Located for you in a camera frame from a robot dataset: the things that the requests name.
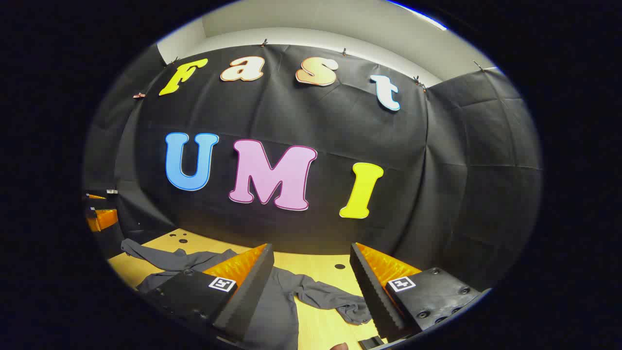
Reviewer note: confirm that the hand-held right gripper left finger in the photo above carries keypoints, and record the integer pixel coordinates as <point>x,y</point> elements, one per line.
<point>252,291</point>

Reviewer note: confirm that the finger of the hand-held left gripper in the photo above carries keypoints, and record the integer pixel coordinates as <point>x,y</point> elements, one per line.
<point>102,218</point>
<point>96,196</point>

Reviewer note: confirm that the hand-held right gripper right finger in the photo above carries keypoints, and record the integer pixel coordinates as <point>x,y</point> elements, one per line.
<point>371,296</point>

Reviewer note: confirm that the grey button shirt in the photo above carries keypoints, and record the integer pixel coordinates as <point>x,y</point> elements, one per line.
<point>277,311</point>

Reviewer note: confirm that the black backdrop cloth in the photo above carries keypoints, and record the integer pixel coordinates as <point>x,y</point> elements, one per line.
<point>316,121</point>

